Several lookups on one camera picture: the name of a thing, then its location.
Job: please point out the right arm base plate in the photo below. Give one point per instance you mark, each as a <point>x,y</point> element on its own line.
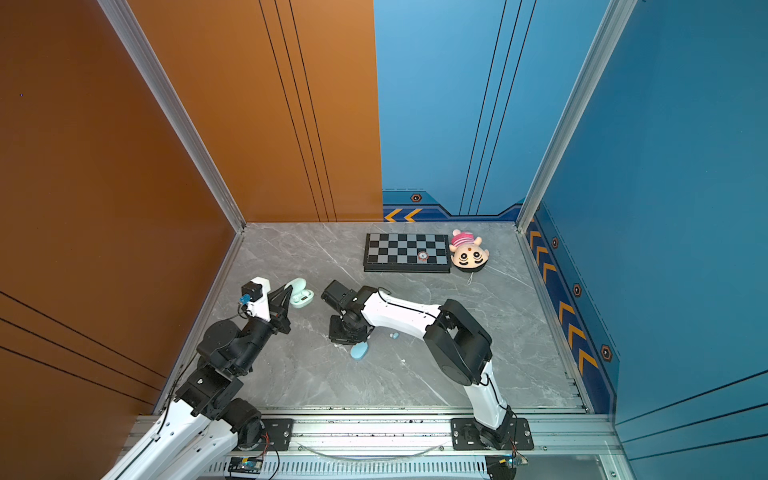
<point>513,435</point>

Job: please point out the aluminium corner post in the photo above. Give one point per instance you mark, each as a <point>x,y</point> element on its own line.
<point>608,34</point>
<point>130,33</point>

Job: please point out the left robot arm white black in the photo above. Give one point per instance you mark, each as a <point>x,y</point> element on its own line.
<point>205,418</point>

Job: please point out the green circuit board left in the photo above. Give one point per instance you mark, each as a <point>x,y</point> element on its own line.
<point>245,465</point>

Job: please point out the light blue earbud case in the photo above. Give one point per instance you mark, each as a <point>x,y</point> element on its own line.
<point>359,350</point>

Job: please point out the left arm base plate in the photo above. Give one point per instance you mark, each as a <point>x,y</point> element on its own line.
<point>271,434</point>

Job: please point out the circuit board right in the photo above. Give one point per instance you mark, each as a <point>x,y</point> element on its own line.
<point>513,461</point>

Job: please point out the left aluminium corner post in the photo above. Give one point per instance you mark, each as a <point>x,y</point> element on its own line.
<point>130,33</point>

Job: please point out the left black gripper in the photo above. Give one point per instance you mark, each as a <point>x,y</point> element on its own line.
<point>278,316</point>

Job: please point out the pink plush doll head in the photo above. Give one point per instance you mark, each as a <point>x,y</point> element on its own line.
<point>466,252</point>

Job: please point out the black white chessboard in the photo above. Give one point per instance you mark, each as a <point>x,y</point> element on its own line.
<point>398,253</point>

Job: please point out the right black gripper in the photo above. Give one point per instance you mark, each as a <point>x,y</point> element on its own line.
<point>337,338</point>

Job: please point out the right aluminium corner post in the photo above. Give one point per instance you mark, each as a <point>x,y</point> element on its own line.
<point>608,34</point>

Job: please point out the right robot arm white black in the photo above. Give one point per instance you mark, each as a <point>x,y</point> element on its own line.
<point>460,346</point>

